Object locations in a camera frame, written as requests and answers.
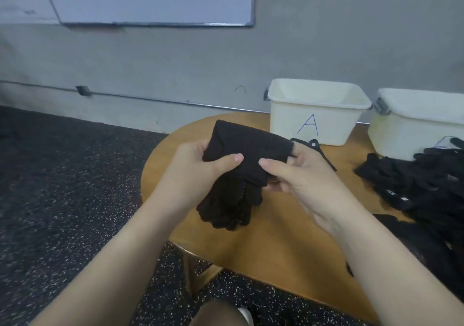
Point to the pile of black gloves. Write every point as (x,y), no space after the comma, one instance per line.
(217,217)
(420,181)

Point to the person's left leg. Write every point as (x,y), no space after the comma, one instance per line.
(217,315)

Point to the white plastic bin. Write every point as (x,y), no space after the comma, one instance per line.
(413,134)
(290,119)

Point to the black fingerless glove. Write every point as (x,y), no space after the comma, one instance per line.
(406,228)
(435,242)
(457,264)
(453,242)
(420,235)
(428,229)
(442,235)
(449,253)
(319,152)

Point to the person's right hand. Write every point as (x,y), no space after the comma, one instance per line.
(319,188)

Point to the stack of black gloves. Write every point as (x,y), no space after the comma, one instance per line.
(207,210)

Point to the person's left white shoe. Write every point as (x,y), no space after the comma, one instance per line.
(246,315)

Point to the grey wall pipe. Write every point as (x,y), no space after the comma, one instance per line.
(145,97)

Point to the person's left hand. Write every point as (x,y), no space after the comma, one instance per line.
(185,181)

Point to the person's right forearm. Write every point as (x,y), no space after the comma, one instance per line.
(406,279)

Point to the person's left forearm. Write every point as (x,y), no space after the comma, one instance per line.
(109,271)

